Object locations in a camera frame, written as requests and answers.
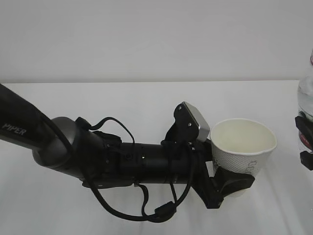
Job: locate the clear water bottle red label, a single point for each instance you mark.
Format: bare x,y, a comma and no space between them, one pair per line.
305,95

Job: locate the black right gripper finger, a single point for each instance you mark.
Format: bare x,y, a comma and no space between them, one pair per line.
305,134

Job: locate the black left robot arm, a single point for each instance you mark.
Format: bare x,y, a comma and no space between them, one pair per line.
81,150

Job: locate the white paper cup green logo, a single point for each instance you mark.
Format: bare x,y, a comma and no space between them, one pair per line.
241,145

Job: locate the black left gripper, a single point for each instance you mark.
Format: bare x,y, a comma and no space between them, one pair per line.
183,156

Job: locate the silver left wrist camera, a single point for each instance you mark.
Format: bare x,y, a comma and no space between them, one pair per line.
189,125

